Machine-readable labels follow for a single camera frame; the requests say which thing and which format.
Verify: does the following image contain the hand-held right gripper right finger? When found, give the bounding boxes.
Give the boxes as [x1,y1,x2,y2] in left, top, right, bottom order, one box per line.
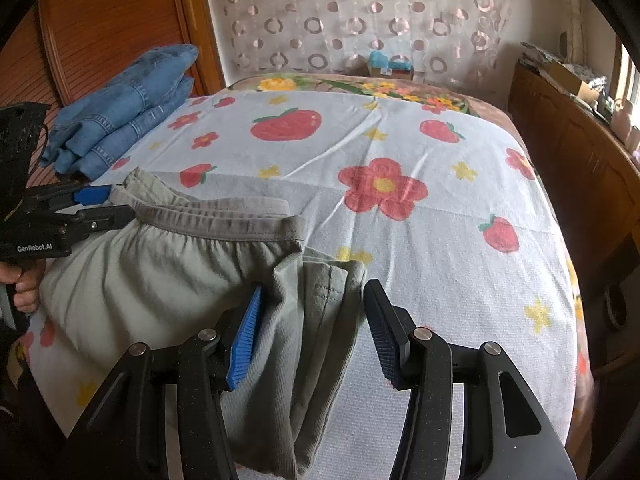
[363,279,576,480]

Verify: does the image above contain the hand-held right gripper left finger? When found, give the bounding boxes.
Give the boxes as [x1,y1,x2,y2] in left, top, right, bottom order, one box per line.
[65,286,264,480]

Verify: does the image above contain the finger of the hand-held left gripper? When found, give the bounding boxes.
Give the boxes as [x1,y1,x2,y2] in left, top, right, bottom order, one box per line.
[27,182,114,210]
[60,204,137,241]

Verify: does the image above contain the grey-green pants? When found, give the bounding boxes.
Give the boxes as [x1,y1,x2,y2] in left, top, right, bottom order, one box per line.
[37,167,368,480]

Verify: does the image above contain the person's left hand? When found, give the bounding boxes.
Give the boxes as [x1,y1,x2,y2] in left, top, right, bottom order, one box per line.
[0,259,45,317]

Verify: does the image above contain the folded blue jeans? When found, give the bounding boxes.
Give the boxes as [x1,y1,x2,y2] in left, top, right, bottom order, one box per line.
[40,44,200,181]

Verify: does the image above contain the strawberry flower print bed sheet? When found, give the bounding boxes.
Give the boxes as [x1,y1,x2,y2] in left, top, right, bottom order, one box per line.
[15,90,581,480]

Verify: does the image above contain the wooden wardrobe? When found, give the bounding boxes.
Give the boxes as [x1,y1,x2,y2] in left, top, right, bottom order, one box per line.
[0,0,226,126]

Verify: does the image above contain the dark round object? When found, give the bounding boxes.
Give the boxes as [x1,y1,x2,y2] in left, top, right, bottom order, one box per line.
[602,280,629,331]

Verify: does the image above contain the floral blanket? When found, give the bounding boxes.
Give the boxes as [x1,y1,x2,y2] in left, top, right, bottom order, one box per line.
[225,74,598,441]

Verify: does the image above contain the long wooden cabinet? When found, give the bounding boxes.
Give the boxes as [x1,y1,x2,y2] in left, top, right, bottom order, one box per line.
[507,57,640,376]

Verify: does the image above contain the teal box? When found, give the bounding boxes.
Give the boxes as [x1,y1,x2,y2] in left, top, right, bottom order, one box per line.
[367,51,415,80]

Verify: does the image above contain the circle pattern curtain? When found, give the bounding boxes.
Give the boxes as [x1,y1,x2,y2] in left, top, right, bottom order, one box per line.
[202,0,571,86]

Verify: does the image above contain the open cardboard box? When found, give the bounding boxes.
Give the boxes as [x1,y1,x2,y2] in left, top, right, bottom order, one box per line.
[547,60,601,103]

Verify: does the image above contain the stack of papers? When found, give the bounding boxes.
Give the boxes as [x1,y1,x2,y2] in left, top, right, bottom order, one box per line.
[520,42,556,68]

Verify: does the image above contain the pink container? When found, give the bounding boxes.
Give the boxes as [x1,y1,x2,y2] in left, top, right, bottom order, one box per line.
[612,100,640,142]

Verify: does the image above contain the window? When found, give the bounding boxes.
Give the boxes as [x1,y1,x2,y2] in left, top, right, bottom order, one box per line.
[607,35,640,111]

